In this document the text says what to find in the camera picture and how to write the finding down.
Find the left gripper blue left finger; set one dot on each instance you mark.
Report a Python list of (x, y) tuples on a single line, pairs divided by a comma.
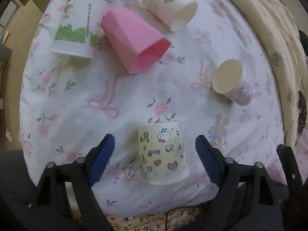
[(82, 173)]

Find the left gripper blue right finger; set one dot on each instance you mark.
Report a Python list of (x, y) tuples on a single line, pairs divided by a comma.
[(247, 198)]

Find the yellow cartoon print paper cup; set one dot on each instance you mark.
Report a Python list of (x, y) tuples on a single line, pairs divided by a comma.
[(162, 154)]

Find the pink kitty print paper cup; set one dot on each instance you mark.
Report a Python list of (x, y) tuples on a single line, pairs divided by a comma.
[(233, 81)]

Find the pink faceted paper cup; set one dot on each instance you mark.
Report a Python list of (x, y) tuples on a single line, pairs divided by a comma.
[(137, 44)]

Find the white cup green grass print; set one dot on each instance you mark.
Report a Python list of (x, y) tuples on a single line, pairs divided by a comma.
[(79, 29)]

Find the white cup green dots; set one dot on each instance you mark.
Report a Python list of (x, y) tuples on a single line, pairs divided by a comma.
[(176, 14)]

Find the white floral bed sheet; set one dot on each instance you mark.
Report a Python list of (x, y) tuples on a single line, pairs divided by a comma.
[(67, 105)]

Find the cream bear print duvet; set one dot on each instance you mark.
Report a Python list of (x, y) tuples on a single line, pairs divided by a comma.
[(279, 35)]

